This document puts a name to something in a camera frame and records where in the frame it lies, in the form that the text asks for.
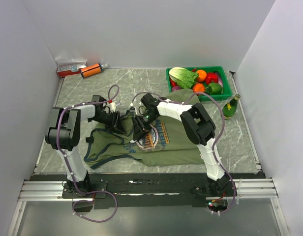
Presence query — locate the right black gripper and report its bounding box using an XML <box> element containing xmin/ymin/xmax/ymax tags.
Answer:
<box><xmin>131</xmin><ymin>112</ymin><xmax>159</xmax><ymax>142</ymax></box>

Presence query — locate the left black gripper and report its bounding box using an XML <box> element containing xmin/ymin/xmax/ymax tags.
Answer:
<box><xmin>91</xmin><ymin>110</ymin><xmax>126</xmax><ymax>134</ymax></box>

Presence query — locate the olive green t-shirt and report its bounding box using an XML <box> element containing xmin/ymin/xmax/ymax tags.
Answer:
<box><xmin>83</xmin><ymin>89</ymin><xmax>205</xmax><ymax>170</ymax></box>

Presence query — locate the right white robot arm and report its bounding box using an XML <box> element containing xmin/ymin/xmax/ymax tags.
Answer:
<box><xmin>132</xmin><ymin>92</ymin><xmax>237</xmax><ymax>196</ymax></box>

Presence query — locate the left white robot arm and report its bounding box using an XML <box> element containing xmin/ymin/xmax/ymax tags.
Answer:
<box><xmin>45</xmin><ymin>95</ymin><xmax>125</xmax><ymax>198</ymax></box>

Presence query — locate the toy purple onion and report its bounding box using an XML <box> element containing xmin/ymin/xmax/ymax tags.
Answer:
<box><xmin>172</xmin><ymin>86</ymin><xmax>181</xmax><ymax>92</ymax></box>

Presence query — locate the orange cylindrical bottle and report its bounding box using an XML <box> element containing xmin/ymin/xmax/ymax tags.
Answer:
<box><xmin>80</xmin><ymin>63</ymin><xmax>108</xmax><ymax>78</ymax></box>

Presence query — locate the toy red chili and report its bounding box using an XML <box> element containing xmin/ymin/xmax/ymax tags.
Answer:
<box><xmin>170</xmin><ymin>79</ymin><xmax>178</xmax><ymax>88</ymax></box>

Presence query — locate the toy napa cabbage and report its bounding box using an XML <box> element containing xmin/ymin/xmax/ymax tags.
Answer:
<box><xmin>169</xmin><ymin>67</ymin><xmax>198</xmax><ymax>89</ymax></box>

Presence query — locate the toy orange pumpkin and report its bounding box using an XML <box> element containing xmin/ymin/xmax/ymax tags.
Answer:
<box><xmin>192</xmin><ymin>83</ymin><xmax>205</xmax><ymax>92</ymax></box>

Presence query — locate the red white carton box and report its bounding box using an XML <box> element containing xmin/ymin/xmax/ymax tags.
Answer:
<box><xmin>56</xmin><ymin>55</ymin><xmax>87</xmax><ymax>77</ymax></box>

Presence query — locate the toy orange fruit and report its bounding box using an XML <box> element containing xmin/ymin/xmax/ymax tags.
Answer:
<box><xmin>196</xmin><ymin>70</ymin><xmax>207</xmax><ymax>83</ymax></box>

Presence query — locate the toy green bell pepper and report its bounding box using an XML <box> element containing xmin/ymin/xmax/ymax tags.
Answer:
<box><xmin>205</xmin><ymin>82</ymin><xmax>223</xmax><ymax>95</ymax></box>

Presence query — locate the toy red bell pepper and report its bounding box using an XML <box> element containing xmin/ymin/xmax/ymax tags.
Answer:
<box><xmin>205</xmin><ymin>72</ymin><xmax>218</xmax><ymax>85</ymax></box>

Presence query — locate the small dark glass jar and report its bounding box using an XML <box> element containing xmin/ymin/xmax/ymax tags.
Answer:
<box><xmin>222</xmin><ymin>94</ymin><xmax>241</xmax><ymax>119</ymax></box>

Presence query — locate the toy purple eggplant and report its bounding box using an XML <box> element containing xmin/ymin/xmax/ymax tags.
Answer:
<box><xmin>214</xmin><ymin>71</ymin><xmax>224</xmax><ymax>88</ymax></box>

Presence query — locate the green plastic crate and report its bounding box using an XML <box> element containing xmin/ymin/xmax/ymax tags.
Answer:
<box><xmin>165</xmin><ymin>66</ymin><xmax>233</xmax><ymax>102</ymax></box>

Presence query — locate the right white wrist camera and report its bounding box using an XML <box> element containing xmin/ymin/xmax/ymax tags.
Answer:
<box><xmin>129</xmin><ymin>103</ymin><xmax>138</xmax><ymax>115</ymax></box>

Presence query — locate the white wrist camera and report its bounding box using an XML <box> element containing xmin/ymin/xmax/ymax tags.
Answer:
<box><xmin>129</xmin><ymin>103</ymin><xmax>138</xmax><ymax>115</ymax></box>
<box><xmin>107</xmin><ymin>100</ymin><xmax>121</xmax><ymax>112</ymax></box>

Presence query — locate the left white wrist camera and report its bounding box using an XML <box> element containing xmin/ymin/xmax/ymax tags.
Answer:
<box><xmin>107</xmin><ymin>100</ymin><xmax>121</xmax><ymax>112</ymax></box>

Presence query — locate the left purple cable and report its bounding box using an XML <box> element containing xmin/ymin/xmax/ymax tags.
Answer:
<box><xmin>57</xmin><ymin>85</ymin><xmax>120</xmax><ymax>223</ymax></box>

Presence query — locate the purple cable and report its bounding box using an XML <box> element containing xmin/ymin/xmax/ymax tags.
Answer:
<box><xmin>57</xmin><ymin>85</ymin><xmax>120</xmax><ymax>223</ymax></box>
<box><xmin>130</xmin><ymin>92</ymin><xmax>238</xmax><ymax>216</ymax></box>

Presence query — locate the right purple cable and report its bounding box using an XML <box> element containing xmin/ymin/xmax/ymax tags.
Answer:
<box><xmin>130</xmin><ymin>92</ymin><xmax>238</xmax><ymax>216</ymax></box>

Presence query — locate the aluminium rail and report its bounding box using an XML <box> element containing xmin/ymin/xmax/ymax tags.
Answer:
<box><xmin>18</xmin><ymin>178</ymin><xmax>278</xmax><ymax>202</ymax></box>

